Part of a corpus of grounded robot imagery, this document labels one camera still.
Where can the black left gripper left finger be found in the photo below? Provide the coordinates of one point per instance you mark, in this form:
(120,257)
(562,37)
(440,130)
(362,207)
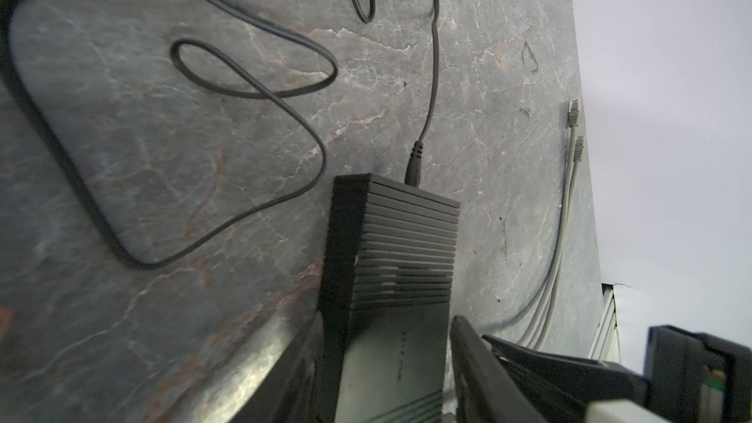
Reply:
(290,391)

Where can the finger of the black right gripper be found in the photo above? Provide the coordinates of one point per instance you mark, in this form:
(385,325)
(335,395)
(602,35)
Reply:
(562,387)

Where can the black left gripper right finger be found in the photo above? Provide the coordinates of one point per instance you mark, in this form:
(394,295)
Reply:
(484,390)

